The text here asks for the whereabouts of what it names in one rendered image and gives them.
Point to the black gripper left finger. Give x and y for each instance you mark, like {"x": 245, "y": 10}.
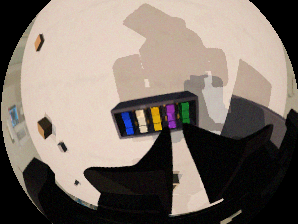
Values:
{"x": 153, "y": 174}

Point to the tan rectangular tray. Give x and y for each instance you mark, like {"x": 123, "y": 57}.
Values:
{"x": 175, "y": 181}

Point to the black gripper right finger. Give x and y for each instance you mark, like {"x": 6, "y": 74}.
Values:
{"x": 219, "y": 158}

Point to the orange blade fuse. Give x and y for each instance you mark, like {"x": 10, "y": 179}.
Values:
{"x": 156, "y": 118}

